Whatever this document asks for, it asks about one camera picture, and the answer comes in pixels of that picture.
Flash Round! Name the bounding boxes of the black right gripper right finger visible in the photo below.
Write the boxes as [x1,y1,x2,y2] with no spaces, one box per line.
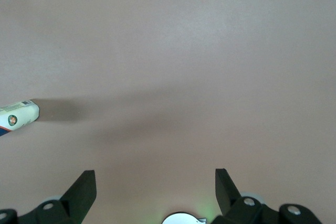
[211,168,325,224]

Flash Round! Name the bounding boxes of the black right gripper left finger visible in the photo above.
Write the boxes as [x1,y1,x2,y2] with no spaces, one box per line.
[0,169,97,224]

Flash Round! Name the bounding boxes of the white blue tennis ball can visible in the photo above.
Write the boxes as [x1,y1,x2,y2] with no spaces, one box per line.
[0,99,40,138]

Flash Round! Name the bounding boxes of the brown table mat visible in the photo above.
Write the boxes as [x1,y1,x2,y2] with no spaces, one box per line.
[0,0,336,224]

